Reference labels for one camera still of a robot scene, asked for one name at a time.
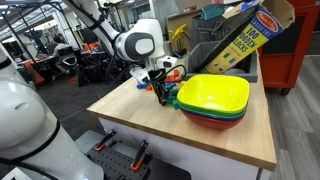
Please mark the green plastic bowl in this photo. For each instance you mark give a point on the green plastic bowl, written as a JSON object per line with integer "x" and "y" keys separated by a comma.
{"x": 213, "y": 113}

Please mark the brown cardboard box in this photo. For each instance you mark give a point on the brown cardboard box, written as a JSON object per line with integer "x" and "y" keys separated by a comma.
{"x": 178, "y": 18}

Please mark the black office chair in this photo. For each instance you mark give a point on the black office chair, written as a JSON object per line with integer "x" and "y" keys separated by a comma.
{"x": 68, "y": 57}

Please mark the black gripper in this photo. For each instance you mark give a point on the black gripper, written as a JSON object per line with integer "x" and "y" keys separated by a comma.
{"x": 156, "y": 76}

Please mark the teal cloth item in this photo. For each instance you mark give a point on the teal cloth item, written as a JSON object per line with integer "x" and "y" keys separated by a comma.
{"x": 213, "y": 11}

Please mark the red plastic bowl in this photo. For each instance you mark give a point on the red plastic bowl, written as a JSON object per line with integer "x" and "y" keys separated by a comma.
{"x": 211, "y": 124}

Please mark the large blue wooden cylinder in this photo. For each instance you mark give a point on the large blue wooden cylinder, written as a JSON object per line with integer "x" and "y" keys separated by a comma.
{"x": 141, "y": 85}

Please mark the black orange clamp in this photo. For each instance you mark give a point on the black orange clamp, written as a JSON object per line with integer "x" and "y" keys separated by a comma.
{"x": 105, "y": 140}
{"x": 139, "y": 155}

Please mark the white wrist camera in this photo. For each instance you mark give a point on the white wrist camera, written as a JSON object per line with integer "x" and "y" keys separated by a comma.
{"x": 138, "y": 74}

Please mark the blue plastic bowl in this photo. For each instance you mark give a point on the blue plastic bowl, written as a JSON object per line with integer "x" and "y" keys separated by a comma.
{"x": 213, "y": 117}

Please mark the long red wooden block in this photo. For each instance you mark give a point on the long red wooden block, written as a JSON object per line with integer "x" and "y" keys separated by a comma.
{"x": 170, "y": 79}
{"x": 175, "y": 72}

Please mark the gray fabric basket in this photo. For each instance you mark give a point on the gray fabric basket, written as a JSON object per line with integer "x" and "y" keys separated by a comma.
{"x": 208, "y": 30}

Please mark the green wooden cylinder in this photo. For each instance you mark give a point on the green wooden cylinder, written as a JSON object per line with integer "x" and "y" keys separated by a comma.
{"x": 171, "y": 99}
{"x": 173, "y": 92}

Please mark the wooden blocks cardboard box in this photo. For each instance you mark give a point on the wooden blocks cardboard box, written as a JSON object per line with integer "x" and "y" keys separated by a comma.
{"x": 246, "y": 40}

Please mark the yellow wooden cube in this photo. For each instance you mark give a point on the yellow wooden cube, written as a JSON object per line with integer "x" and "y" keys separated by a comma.
{"x": 182, "y": 83}

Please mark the long blue wooden block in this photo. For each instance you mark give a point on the long blue wooden block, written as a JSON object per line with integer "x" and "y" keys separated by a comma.
{"x": 170, "y": 85}

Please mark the yellow plastic bowl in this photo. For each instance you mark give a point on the yellow plastic bowl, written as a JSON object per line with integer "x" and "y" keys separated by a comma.
{"x": 213, "y": 91}

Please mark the gray plastic bin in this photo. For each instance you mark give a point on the gray plastic bin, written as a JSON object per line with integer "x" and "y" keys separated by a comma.
{"x": 196, "y": 56}

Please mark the red tool cabinet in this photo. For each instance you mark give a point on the red tool cabinet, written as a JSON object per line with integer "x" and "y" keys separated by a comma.
{"x": 283, "y": 70}

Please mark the black metal frame rack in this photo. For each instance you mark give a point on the black metal frame rack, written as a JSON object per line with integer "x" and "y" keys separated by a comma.
{"x": 20, "y": 23}

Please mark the red wooden cube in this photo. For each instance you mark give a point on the red wooden cube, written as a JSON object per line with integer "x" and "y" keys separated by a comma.
{"x": 149, "y": 88}

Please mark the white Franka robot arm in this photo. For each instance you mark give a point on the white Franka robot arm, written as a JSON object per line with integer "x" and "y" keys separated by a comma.
{"x": 26, "y": 116}

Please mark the seated person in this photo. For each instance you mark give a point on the seated person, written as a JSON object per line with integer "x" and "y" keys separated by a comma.
{"x": 60, "y": 46}

